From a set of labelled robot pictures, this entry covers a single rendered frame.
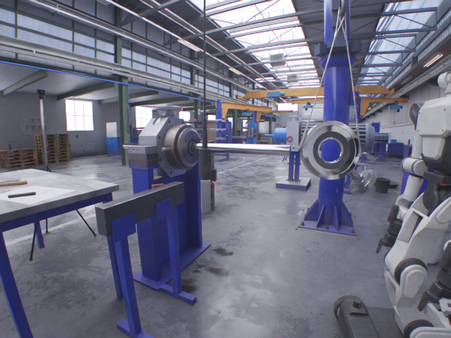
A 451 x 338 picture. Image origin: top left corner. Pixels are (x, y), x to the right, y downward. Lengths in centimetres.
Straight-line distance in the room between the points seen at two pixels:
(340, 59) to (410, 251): 229
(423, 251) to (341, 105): 207
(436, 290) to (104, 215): 138
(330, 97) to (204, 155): 234
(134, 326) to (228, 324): 58
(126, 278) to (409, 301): 138
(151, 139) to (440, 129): 165
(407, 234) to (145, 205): 132
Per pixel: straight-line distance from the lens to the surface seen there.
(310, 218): 318
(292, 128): 493
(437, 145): 113
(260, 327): 163
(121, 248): 124
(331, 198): 301
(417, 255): 123
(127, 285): 136
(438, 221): 117
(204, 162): 80
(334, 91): 295
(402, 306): 136
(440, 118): 112
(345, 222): 318
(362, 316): 158
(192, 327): 163
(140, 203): 124
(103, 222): 113
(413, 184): 138
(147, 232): 180
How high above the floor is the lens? 120
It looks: 9 degrees down
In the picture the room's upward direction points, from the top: straight up
